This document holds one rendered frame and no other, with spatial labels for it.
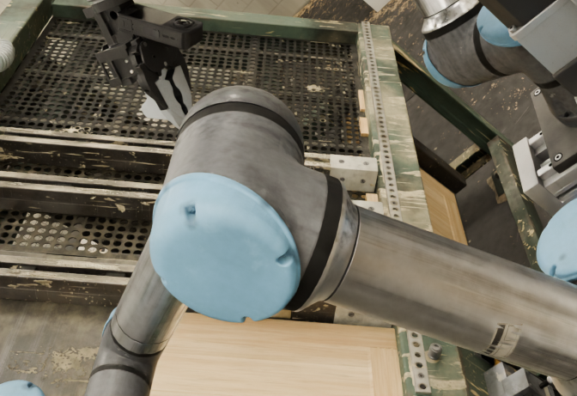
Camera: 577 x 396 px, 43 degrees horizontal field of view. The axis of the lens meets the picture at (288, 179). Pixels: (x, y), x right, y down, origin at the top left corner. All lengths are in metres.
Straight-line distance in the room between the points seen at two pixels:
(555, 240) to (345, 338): 0.79
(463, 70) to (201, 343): 0.73
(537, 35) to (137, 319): 0.57
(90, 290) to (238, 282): 1.05
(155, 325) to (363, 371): 0.72
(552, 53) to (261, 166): 0.47
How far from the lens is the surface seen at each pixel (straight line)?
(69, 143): 1.96
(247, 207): 0.52
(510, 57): 1.22
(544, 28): 0.91
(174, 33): 0.97
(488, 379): 1.57
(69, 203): 1.82
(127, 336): 0.89
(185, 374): 1.46
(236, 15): 2.72
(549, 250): 0.82
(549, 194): 1.37
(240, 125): 0.59
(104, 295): 1.59
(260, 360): 1.49
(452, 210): 2.74
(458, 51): 1.28
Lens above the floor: 1.81
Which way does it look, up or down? 22 degrees down
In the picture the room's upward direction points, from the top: 55 degrees counter-clockwise
